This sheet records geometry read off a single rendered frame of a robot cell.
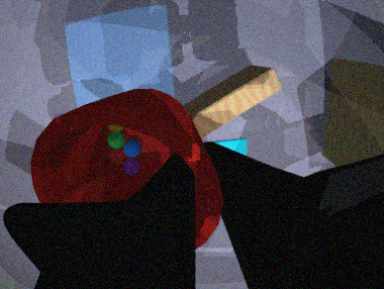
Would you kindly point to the wooden plank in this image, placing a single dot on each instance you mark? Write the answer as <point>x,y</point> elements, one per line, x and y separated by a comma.
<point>232,97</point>

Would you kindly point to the purple marble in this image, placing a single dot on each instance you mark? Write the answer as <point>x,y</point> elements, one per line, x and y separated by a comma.
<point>131,166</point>

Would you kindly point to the green marble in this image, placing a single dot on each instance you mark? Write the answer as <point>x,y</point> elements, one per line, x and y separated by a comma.
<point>116,139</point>

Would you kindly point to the blue marble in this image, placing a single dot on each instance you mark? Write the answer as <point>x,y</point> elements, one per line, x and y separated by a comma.
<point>132,148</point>

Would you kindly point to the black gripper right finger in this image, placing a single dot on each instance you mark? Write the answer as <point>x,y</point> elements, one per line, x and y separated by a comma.
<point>275,217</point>

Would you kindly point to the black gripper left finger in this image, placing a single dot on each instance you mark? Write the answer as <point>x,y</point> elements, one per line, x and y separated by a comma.
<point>153,232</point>

